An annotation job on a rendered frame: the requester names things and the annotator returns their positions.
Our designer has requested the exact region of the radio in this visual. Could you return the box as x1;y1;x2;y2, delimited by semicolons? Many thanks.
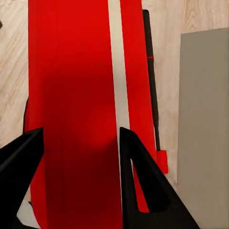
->
23;0;168;229

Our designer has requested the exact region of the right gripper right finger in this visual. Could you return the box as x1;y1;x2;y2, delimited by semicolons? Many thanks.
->
119;127;200;229

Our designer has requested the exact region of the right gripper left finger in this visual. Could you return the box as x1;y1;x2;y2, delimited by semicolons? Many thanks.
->
0;127;44;229

